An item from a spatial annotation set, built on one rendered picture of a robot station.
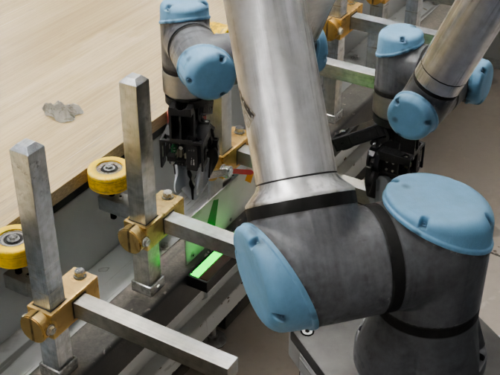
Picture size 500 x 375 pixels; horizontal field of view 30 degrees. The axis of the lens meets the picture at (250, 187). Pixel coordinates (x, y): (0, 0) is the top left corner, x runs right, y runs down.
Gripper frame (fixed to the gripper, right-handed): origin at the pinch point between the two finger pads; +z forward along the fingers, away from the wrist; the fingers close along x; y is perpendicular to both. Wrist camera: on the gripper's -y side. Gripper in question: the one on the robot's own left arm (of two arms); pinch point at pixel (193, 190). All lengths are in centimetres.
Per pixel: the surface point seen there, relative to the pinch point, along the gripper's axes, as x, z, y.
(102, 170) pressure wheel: -18.2, 1.4, -5.2
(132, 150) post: -9.6, -8.5, 2.8
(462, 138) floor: 57, 92, -191
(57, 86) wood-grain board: -38, 2, -36
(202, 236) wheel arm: 1.8, 7.7, 2.5
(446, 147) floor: 52, 92, -182
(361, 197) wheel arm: 27.9, 7.5, -14.6
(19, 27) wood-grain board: -58, 2, -63
